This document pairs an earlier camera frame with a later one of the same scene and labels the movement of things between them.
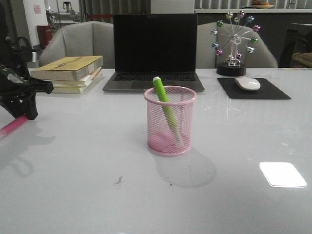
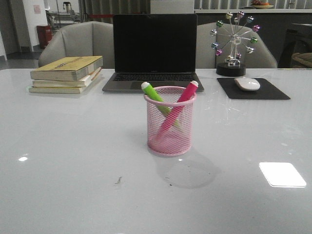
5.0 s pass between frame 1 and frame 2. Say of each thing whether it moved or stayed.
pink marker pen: moved
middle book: stayed
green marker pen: moved
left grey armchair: stayed
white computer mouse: stayed
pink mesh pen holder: stayed
